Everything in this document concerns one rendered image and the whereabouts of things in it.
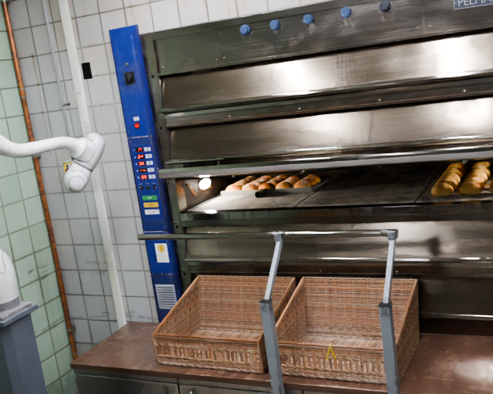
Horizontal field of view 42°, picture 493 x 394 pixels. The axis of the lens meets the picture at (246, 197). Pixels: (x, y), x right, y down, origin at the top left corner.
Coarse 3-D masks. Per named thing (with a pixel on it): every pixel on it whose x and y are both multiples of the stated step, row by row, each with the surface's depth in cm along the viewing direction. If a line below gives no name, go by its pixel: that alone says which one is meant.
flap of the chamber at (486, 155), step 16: (352, 160) 276; (368, 160) 273; (384, 160) 270; (400, 160) 267; (416, 160) 264; (432, 160) 262; (448, 160) 266; (160, 176) 318; (176, 176) 314; (192, 176) 311; (208, 176) 323
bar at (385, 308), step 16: (272, 272) 265; (272, 288) 263; (384, 288) 242; (272, 304) 260; (384, 304) 237; (272, 320) 259; (384, 320) 237; (272, 336) 259; (384, 336) 239; (272, 352) 261; (384, 352) 240; (272, 368) 262; (272, 384) 264
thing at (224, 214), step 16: (272, 208) 318; (288, 208) 313; (304, 208) 308; (320, 208) 304; (336, 208) 299; (352, 208) 296; (368, 208) 293; (384, 208) 290; (400, 208) 287; (416, 208) 284; (432, 208) 281; (448, 208) 278; (464, 208) 275; (480, 208) 272
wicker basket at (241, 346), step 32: (192, 288) 329; (224, 288) 330; (256, 288) 322; (288, 288) 305; (192, 320) 330; (224, 320) 329; (256, 320) 321; (160, 352) 300; (192, 352) 292; (224, 352) 284; (256, 352) 276
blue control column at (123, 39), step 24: (120, 48) 325; (120, 72) 328; (144, 72) 324; (120, 96) 331; (144, 96) 325; (144, 120) 328; (144, 144) 332; (168, 216) 339; (168, 264) 343; (168, 312) 350
